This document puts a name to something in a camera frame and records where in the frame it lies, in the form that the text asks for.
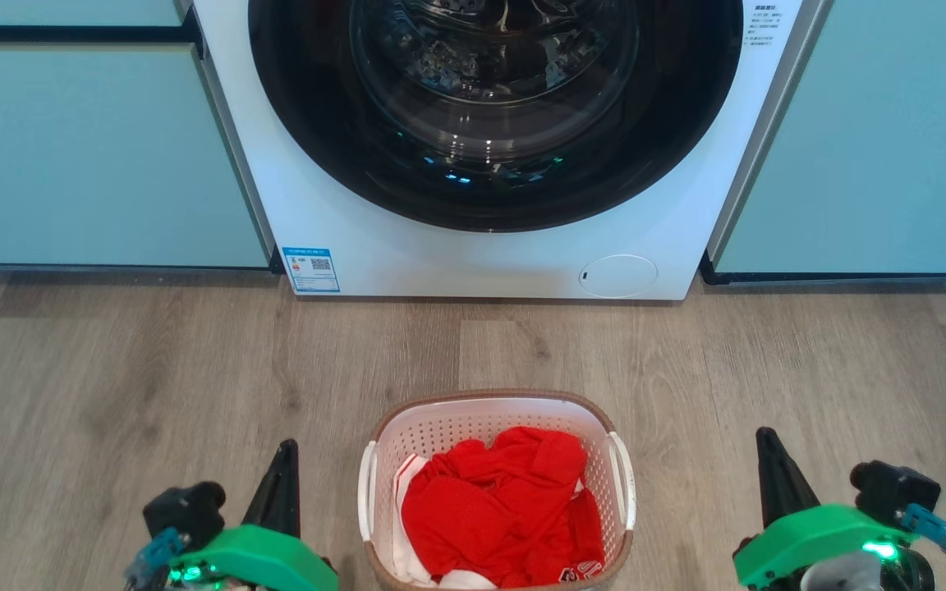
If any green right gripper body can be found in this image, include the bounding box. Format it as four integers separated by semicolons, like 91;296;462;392
733;503;918;589

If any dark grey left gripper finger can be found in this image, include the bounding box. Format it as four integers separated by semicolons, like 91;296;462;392
241;439;302;539

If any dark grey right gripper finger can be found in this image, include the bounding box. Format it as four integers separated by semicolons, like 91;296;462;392
755;427;821;531

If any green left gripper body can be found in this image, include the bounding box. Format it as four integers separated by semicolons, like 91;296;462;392
168;525;339;591

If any white brown-rimmed laundry basket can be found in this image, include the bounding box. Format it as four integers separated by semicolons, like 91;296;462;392
356;389;636;591

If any red garment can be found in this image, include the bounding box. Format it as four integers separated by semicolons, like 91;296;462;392
401;426;607;589

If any blue white energy label sticker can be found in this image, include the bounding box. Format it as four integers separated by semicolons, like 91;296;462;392
282;246;341;294

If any round white filter cover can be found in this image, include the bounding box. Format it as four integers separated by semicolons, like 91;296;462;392
578;254;659;299

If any white front-load washing machine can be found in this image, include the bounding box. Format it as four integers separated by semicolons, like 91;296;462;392
192;0;806;301

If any pale green cabinet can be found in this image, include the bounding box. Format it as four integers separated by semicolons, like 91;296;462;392
0;0;285;276
701;0;946;286

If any round dark glass washer door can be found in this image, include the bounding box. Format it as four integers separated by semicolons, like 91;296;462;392
248;0;744;233

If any small text sticker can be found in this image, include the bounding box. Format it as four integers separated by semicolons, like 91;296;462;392
742;4;778;47

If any blue left cable connector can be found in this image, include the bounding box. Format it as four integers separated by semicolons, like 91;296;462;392
124;528;185;590

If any blue cable connector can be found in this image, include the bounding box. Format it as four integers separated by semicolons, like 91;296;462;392
901;504;946;561
124;528;185;590

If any blue right cable connector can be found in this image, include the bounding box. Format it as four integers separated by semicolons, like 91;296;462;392
901;504;946;561

